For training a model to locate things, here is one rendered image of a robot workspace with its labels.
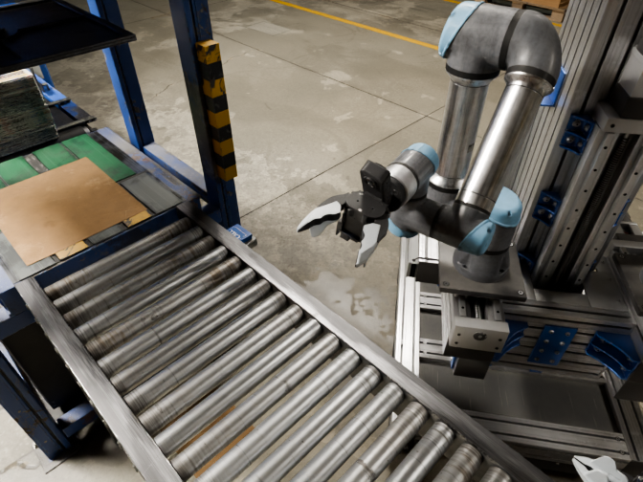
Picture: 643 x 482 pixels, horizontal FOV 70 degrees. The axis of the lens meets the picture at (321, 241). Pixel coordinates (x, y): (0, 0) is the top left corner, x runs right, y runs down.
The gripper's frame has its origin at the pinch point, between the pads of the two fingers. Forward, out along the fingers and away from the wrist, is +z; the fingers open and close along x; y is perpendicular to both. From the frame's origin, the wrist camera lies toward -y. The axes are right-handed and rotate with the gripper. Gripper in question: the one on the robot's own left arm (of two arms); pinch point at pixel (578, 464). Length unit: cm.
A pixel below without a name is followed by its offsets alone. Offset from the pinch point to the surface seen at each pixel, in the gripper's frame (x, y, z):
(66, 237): 46, 4, 137
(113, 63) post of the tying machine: -3, 30, 190
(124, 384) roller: 57, 3, 79
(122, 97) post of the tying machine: -3, 16, 190
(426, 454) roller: 21.8, 3.4, 22.2
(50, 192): 40, 4, 165
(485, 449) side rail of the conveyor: 12.7, 3.5, 14.4
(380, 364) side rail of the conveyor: 12.4, 3.5, 41.7
